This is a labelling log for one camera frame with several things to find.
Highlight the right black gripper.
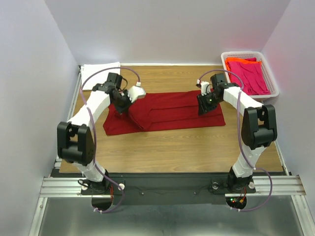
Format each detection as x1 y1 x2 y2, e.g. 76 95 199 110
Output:
196 91 222 116

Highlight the dark red t shirt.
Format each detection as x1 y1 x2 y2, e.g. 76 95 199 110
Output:
103 90 225 136

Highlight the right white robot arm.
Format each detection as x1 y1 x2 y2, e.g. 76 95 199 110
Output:
196 70 278 192

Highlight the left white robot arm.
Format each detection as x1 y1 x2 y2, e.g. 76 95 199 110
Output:
57 72 130 194

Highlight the folded white t shirt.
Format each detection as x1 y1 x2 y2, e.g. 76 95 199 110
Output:
80 63 121 91

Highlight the orange t shirt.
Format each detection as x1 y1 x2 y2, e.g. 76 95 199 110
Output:
224 57 262 77

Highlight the pink t shirt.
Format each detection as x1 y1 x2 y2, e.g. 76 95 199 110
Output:
240 75 270 95

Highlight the white plastic basket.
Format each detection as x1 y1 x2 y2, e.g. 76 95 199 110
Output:
221 51 279 101

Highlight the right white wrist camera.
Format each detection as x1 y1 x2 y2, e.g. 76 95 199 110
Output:
196 79 211 96

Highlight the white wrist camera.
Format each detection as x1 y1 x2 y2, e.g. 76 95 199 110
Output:
127 82 146 103
196 79 211 96

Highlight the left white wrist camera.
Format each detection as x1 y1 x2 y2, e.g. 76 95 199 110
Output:
127 82 146 103

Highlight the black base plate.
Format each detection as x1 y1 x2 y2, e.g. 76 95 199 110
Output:
78 173 255 207

